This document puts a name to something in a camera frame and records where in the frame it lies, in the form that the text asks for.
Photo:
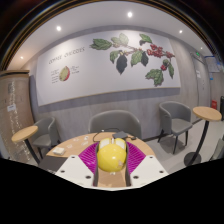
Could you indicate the recessed ceiling lights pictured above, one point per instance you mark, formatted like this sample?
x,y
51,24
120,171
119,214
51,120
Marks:
x,y
129,14

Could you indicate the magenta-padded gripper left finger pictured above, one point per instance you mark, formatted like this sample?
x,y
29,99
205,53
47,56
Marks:
x,y
71,168

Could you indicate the grey upholstered chair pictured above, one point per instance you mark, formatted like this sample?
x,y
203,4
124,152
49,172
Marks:
x,y
115,121
45,135
175,116

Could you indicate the black power brick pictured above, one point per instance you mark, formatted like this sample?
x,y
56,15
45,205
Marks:
x,y
120,134

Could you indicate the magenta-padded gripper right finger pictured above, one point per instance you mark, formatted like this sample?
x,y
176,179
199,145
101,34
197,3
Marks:
x,y
150,168

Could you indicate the small white box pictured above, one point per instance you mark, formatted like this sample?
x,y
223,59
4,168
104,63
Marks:
x,y
59,151

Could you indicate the round wooden side table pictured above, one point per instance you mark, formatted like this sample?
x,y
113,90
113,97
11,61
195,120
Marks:
x,y
24,133
207,114

